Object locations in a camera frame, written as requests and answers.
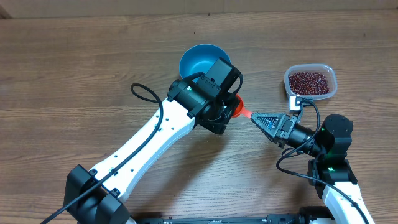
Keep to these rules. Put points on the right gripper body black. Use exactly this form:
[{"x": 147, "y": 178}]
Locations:
[{"x": 287, "y": 128}]

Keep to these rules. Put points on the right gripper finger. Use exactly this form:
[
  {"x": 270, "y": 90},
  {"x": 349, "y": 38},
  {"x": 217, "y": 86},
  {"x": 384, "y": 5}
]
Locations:
[
  {"x": 269, "y": 130},
  {"x": 266, "y": 120}
]

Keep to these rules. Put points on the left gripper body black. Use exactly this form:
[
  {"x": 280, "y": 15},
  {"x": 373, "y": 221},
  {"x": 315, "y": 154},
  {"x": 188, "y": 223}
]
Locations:
[{"x": 222, "y": 115}]

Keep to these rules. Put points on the red measuring scoop blue handle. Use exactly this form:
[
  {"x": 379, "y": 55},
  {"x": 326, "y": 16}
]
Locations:
[{"x": 241, "y": 110}]

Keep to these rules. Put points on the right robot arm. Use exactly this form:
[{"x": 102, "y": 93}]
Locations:
[{"x": 329, "y": 171}]

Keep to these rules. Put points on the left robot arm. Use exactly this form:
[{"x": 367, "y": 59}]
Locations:
[{"x": 98, "y": 195}]

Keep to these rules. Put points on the blue bowl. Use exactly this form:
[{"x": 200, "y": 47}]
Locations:
[{"x": 209, "y": 59}]

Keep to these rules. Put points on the red beans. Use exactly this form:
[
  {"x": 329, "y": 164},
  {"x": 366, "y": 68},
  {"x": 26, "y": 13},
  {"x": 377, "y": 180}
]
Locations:
[{"x": 308, "y": 83}]

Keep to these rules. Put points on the clear plastic container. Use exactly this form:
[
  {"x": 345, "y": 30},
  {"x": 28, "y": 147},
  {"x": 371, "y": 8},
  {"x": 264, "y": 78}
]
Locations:
[{"x": 315, "y": 67}]

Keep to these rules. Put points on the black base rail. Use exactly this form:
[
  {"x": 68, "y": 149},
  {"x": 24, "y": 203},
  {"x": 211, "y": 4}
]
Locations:
[{"x": 217, "y": 220}]

